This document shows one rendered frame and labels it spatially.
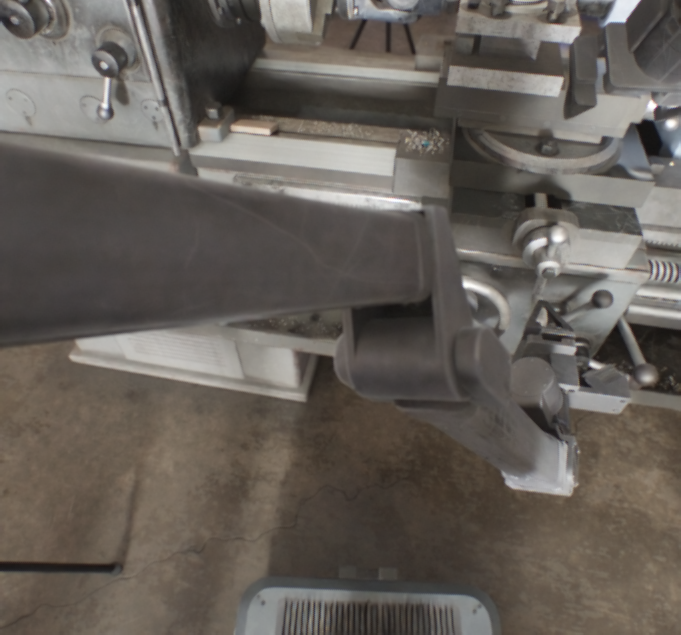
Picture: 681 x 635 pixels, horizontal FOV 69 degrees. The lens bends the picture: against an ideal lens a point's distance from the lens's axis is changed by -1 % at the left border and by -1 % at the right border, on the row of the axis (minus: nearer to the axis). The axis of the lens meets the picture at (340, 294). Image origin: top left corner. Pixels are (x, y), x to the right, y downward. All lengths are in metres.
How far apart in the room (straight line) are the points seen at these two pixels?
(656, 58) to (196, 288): 0.44
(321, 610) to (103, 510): 0.72
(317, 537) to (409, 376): 1.15
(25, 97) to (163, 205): 1.04
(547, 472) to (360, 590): 0.64
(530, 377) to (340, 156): 0.58
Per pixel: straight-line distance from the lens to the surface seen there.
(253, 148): 1.06
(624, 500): 1.67
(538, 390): 0.64
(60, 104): 1.17
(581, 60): 0.56
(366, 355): 0.34
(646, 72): 0.54
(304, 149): 1.04
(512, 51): 0.87
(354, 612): 1.16
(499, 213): 0.86
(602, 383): 0.77
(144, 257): 0.16
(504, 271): 0.94
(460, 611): 1.18
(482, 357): 0.33
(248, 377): 1.61
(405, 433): 1.57
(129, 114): 1.09
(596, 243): 0.91
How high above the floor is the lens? 1.41
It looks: 49 degrees down
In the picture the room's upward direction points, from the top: straight up
